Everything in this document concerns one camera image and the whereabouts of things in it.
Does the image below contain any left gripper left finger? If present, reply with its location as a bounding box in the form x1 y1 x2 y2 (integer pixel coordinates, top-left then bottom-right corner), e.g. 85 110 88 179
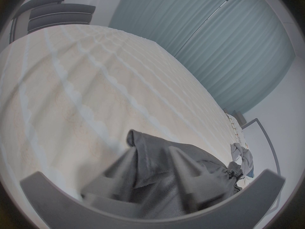
81 147 144 208

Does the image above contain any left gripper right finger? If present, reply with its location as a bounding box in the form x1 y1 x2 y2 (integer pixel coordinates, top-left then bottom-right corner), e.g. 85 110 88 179
168 146 227 215

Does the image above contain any black T-shirt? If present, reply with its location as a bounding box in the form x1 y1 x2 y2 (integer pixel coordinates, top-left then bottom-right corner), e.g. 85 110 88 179
126 129 244 221

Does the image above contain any bed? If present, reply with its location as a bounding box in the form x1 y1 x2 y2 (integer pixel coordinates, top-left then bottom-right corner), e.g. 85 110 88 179
0 24 280 214

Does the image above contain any grey garment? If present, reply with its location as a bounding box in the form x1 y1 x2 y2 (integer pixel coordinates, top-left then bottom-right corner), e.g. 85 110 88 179
229 142 253 175

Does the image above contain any white printed pillow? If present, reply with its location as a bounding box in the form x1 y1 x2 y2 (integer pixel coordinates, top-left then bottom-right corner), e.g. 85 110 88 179
225 113 249 148

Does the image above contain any blue-green curtain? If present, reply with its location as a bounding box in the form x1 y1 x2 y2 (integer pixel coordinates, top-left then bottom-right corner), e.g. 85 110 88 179
175 0 296 114
108 0 246 57

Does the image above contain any black chest of drawers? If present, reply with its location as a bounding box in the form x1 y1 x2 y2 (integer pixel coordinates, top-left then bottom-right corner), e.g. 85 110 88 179
10 0 96 45

